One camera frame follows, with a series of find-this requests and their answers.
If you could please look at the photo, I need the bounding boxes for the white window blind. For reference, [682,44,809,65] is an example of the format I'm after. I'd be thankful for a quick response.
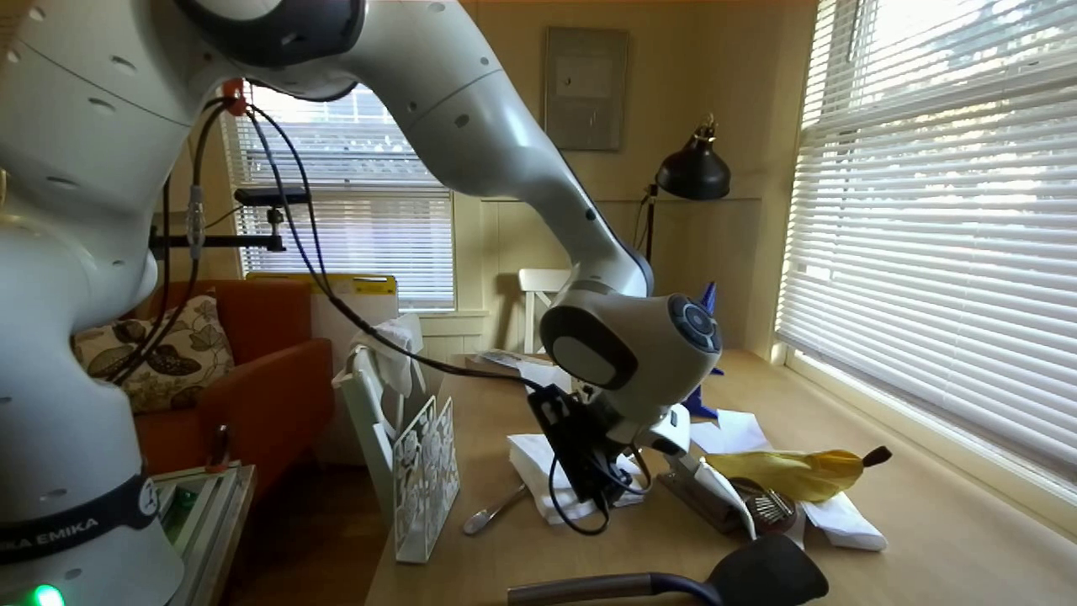
[772,0,1077,484]

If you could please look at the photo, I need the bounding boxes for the black spatula grey handle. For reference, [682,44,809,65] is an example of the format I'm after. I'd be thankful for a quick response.
[506,535,830,606]

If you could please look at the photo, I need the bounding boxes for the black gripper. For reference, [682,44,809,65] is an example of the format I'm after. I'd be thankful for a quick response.
[524,382,651,526]

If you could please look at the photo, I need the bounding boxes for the white cross-back chair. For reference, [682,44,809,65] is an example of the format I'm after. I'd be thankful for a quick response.
[514,265,582,356]

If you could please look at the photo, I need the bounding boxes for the leaf patterned cushion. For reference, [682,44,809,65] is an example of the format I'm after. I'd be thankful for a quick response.
[70,293,238,419]

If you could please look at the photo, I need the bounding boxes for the orange armchair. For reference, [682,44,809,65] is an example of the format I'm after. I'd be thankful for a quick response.
[131,274,341,497]

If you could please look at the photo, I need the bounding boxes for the yellow banana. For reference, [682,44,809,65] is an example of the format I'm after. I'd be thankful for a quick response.
[703,440,896,509]

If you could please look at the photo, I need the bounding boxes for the black desk lamp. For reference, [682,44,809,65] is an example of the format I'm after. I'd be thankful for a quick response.
[637,112,735,353]

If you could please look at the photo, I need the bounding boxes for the metal spoon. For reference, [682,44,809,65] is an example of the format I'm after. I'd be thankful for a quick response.
[457,482,532,539]

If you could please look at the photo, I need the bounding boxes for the white paper sheet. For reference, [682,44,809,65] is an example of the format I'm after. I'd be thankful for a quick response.
[802,488,889,556]
[682,408,774,458]

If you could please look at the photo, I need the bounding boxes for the framed wall picture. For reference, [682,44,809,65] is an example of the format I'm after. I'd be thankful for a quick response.
[537,24,633,156]

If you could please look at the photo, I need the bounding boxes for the white perforated napkin holder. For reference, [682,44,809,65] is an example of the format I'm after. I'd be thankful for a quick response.
[330,339,466,566]

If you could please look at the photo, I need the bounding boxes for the blue Connect Four frame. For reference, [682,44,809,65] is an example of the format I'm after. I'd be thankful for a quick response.
[675,281,727,425]

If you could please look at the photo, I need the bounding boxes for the white napkin stack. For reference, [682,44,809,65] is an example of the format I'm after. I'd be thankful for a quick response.
[506,432,659,532]

